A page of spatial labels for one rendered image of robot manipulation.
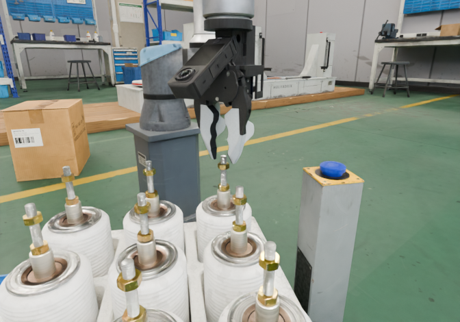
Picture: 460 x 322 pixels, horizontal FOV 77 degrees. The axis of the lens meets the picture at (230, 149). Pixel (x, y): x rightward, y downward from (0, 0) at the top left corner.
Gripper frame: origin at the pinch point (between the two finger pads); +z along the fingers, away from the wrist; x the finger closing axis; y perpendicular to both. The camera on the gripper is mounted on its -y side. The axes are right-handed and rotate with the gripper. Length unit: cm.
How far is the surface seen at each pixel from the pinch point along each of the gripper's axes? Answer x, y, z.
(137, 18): 494, 400, -94
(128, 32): 502, 379, -66
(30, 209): 7.9, -24.6, 0.8
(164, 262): -2.5, -15.6, 9.1
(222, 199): -0.5, -0.4, 7.6
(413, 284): -31, 32, 35
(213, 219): -0.9, -3.6, 9.7
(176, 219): 4.0, -6.9, 9.7
